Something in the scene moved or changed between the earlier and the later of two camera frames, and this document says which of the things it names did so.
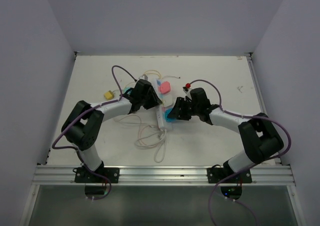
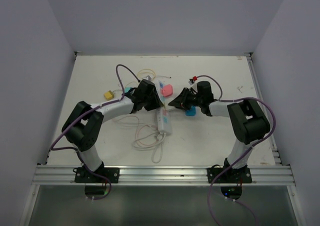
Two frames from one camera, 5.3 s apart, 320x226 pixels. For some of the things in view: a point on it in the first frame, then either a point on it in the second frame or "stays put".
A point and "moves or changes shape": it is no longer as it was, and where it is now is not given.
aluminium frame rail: x=164 y=175 stays put
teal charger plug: x=126 y=88 stays put
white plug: x=168 y=100 -> x=169 y=107
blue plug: x=165 y=114 moves or changes shape
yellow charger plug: x=109 y=95 stays put
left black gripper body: x=143 y=99 stays put
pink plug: x=165 y=87 moves or changes shape
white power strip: x=162 y=124 stays put
